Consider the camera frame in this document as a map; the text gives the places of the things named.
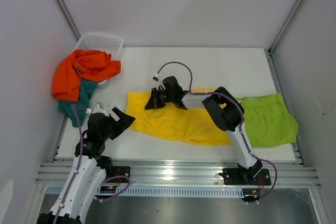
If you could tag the aluminium corner post right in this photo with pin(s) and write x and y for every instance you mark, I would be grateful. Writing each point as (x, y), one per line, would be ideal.
(294, 11)

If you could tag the white slotted cable duct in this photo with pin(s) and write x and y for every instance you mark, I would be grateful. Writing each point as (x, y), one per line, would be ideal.
(151, 191)

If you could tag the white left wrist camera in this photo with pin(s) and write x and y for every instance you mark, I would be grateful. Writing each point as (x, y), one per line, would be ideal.
(98, 108)

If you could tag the white plastic laundry basket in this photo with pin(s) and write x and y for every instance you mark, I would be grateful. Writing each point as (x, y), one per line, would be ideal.
(107, 42)

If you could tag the lime green shorts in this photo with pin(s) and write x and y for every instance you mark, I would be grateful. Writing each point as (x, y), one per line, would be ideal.
(268, 122)

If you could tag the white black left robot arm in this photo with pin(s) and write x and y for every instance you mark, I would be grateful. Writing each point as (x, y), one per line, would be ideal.
(90, 168)

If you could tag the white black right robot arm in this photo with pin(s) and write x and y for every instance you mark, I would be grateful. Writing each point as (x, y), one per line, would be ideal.
(224, 110)

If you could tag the yellow shorts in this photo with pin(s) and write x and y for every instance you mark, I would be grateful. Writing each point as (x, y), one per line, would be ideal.
(193, 126)

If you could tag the aluminium corner post left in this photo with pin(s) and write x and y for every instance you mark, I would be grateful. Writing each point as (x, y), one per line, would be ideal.
(68, 18)

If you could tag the aluminium corner post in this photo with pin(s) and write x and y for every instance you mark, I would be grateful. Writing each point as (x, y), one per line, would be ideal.
(68, 18)
(294, 11)

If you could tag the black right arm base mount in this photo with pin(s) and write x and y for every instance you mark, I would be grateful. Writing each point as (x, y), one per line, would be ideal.
(232, 176)

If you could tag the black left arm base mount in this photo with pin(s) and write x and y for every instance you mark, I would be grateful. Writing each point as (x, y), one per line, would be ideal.
(120, 172)

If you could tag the aluminium frame rail front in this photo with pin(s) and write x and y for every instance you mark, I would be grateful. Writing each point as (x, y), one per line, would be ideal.
(183, 174)

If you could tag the teal shorts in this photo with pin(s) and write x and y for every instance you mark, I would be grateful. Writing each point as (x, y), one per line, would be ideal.
(86, 91)

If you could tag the orange shorts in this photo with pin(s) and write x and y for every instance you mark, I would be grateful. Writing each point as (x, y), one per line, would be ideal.
(92, 65)

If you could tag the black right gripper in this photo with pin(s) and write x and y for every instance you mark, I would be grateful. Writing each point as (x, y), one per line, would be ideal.
(154, 102)

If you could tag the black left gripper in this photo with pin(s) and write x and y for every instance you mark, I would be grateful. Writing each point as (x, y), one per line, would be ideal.
(124, 122)

